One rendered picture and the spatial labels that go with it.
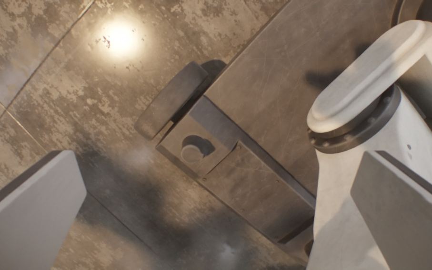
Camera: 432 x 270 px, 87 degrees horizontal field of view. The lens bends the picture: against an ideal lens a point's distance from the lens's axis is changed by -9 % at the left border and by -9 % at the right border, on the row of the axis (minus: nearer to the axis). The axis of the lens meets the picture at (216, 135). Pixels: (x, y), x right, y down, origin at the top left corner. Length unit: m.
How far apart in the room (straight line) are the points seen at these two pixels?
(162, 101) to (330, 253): 0.36
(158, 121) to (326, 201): 0.32
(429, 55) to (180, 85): 0.37
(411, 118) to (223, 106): 0.30
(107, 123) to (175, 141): 0.33
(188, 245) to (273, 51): 0.68
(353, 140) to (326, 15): 0.24
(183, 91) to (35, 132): 0.56
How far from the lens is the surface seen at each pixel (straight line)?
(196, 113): 0.45
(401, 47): 0.38
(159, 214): 0.85
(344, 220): 0.28
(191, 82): 0.48
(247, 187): 0.52
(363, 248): 0.22
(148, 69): 0.67
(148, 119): 0.48
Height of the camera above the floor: 0.63
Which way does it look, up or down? 69 degrees down
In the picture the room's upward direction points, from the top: 170 degrees counter-clockwise
